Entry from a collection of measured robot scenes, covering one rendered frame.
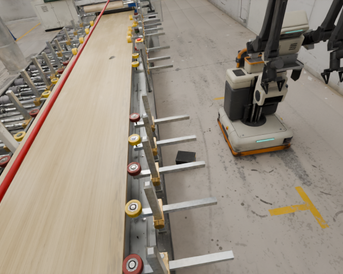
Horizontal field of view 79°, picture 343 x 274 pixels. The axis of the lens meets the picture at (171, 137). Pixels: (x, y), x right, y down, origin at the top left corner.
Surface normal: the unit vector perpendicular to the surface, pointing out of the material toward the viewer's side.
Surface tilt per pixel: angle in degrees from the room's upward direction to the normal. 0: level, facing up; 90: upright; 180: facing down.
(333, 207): 0
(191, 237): 0
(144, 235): 0
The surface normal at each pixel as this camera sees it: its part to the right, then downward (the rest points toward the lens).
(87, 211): -0.11, -0.73
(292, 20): 0.00, -0.09
